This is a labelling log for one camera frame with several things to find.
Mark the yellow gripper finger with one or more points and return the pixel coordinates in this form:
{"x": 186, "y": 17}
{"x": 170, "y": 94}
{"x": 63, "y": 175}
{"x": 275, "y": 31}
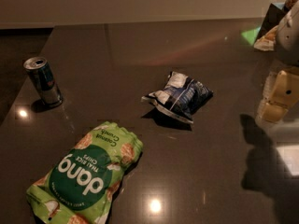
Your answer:
{"x": 269, "y": 84}
{"x": 284, "y": 96}

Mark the blue chip bag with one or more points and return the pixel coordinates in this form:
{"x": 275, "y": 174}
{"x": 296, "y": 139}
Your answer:
{"x": 181, "y": 97}

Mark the green dang rice chips bag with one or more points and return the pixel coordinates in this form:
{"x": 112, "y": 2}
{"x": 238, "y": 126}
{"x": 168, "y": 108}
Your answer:
{"x": 80, "y": 188}

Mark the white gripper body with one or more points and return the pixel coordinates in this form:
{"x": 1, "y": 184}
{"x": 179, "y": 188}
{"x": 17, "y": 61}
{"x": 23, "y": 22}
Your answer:
{"x": 290, "y": 32}

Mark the crumpled light snack wrapper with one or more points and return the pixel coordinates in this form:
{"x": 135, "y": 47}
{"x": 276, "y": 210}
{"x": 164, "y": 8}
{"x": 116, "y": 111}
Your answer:
{"x": 268, "y": 41}

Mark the silver blue redbull can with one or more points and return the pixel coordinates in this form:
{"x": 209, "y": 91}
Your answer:
{"x": 38, "y": 70}

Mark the dark box in background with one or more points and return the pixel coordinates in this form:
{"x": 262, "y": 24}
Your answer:
{"x": 272, "y": 18}

